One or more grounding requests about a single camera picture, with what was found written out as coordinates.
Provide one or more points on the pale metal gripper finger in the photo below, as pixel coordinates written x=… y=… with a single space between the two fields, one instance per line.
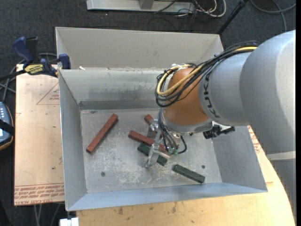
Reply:
x=152 y=155
x=154 y=126

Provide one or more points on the red-brown flat block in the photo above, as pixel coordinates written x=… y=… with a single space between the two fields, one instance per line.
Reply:
x=102 y=133
x=140 y=136
x=148 y=118

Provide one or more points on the dark green flat block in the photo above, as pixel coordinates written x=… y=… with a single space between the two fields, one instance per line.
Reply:
x=143 y=149
x=189 y=173

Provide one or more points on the grey metal bin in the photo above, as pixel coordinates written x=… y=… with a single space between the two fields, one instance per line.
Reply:
x=122 y=163

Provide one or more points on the brown cardboard board, red print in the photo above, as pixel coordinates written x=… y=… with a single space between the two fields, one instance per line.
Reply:
x=38 y=131

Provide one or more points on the black cylinder on white bracket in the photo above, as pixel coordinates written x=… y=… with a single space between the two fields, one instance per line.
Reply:
x=212 y=133

